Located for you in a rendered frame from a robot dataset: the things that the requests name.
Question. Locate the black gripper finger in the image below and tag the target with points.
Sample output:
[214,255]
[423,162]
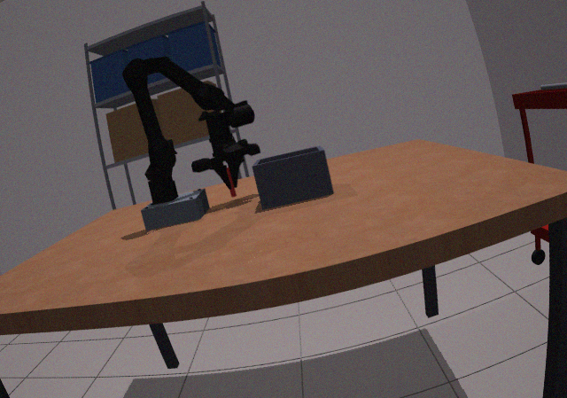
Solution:
[222,172]
[234,167]

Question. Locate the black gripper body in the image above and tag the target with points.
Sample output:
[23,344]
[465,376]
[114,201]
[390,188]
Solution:
[205,163]

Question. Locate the red peg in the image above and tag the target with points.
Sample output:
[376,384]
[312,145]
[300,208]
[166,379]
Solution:
[232,191]

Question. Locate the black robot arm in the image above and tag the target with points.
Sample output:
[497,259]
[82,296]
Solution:
[161,151]

